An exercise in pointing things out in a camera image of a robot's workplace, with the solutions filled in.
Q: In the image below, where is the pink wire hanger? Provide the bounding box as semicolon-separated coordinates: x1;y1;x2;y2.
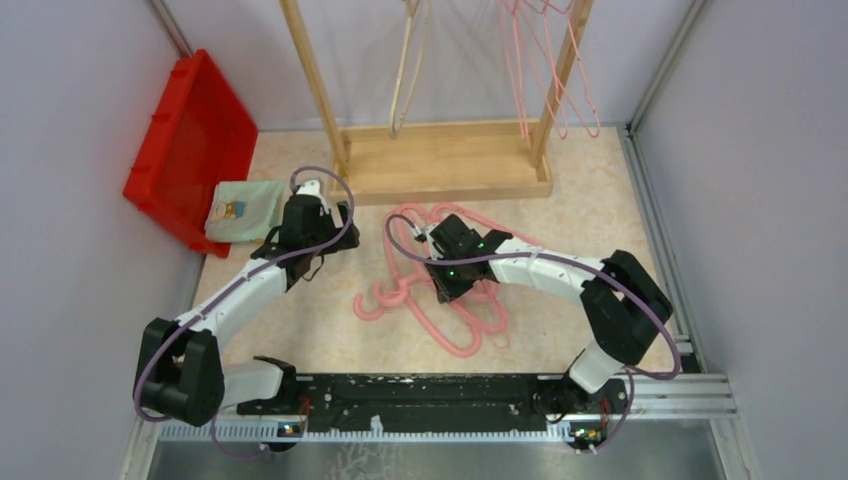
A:
497;1;530;142
515;1;601;143
430;202;510;349

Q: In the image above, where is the beige plastic hanger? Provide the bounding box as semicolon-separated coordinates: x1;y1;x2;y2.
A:
388;1;433;140

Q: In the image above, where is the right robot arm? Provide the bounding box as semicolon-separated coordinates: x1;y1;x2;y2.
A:
415;214;673;412

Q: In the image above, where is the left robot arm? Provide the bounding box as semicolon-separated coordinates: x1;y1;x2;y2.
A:
132;180;359;427

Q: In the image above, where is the pink plastic hanger outer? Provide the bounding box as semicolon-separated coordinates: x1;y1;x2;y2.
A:
383;232;482;358

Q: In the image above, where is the pink plastic hanger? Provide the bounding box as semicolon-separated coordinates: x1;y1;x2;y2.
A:
352;274;439;326
389;203;536;324
383;232;482;358

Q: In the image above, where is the folded green cloth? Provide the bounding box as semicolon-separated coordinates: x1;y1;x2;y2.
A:
204;181;285;243

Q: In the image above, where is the pink plastic hanger inner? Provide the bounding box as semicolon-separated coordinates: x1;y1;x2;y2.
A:
389;203;536;324

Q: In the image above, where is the wooden hanger rack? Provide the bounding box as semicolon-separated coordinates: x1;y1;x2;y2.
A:
280;1;556;205

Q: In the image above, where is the red plastic bin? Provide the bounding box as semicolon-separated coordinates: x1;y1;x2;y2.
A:
123;49;259;258

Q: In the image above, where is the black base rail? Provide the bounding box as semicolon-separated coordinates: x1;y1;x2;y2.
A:
211;370;737;445

